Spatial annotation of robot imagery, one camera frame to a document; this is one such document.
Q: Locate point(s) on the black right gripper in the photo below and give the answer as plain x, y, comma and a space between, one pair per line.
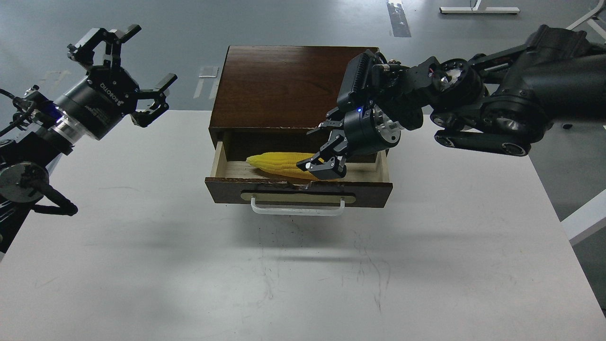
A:
366, 130

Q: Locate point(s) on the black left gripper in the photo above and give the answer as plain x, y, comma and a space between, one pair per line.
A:
97, 104

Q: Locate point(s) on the yellow corn cob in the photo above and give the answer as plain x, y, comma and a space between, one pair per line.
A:
283, 164

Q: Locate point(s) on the wooden drawer with white handle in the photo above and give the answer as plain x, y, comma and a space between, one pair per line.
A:
233, 181

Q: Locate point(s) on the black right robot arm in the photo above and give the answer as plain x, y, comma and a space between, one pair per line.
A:
498, 103

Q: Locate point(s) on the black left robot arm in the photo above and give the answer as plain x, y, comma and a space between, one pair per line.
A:
41, 129

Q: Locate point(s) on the dark wooden cabinet box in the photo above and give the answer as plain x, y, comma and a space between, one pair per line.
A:
269, 97

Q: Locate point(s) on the white table leg base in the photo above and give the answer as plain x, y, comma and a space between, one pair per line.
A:
477, 7

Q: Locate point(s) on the white chair wheeled base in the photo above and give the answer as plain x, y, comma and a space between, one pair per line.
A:
595, 19

